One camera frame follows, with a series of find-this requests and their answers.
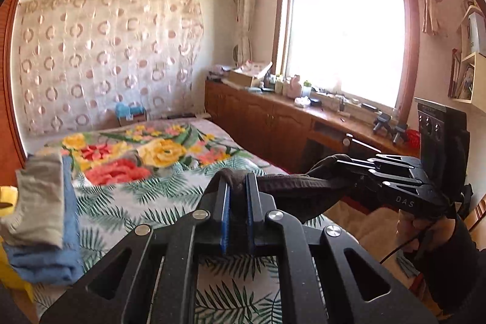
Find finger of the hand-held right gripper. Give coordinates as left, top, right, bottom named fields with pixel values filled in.
left=366, top=154, right=423, bottom=173
left=336, top=159, right=431, bottom=197

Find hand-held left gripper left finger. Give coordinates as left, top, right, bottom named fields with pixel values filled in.
left=40, top=172, right=232, bottom=324

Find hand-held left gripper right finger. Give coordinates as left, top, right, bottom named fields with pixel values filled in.
left=245, top=172, right=437, bottom=324

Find black pants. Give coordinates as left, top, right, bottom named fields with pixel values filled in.
left=218, top=154, right=355, bottom=224

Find person's right forearm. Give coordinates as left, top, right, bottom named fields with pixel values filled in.
left=414, top=218, right=486, bottom=317

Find folded grey pants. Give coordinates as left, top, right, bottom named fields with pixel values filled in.
left=0, top=153, right=65, bottom=247

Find person's right hand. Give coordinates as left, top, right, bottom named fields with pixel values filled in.
left=397, top=210, right=462, bottom=264

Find grey dumbbell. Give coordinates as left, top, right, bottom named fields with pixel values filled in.
left=393, top=124, right=409, bottom=144
left=373, top=113, right=392, bottom=135

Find leaf print bed sheet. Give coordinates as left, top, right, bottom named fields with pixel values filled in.
left=32, top=155, right=358, bottom=324

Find floral blanket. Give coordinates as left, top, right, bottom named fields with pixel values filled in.
left=43, top=119, right=274, bottom=186

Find wooden cabinet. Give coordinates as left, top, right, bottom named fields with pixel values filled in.
left=205, top=79, right=422, bottom=176

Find wooden framed window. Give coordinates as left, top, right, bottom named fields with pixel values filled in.
left=271, top=0, right=420, bottom=123

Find cardboard box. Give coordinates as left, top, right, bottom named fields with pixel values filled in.
left=228, top=62, right=273, bottom=87

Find blue packet box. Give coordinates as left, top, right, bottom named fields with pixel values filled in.
left=115, top=103, right=147, bottom=121

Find folded blue jeans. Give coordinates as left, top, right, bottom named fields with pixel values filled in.
left=2, top=157, right=84, bottom=285

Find beige window curtain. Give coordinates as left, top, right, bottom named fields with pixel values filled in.
left=235, top=0, right=259, bottom=68

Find yellow plush toy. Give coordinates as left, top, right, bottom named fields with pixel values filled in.
left=0, top=185, right=35, bottom=302

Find wooden slatted wardrobe door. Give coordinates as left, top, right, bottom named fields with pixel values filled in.
left=0, top=0, right=29, bottom=188

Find wall shelf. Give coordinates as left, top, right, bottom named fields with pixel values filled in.
left=448, top=5, right=486, bottom=114

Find black cable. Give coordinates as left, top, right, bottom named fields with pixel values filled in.
left=379, top=229, right=428, bottom=264

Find circle pattern wall curtain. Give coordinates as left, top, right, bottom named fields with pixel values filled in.
left=17, top=0, right=206, bottom=137

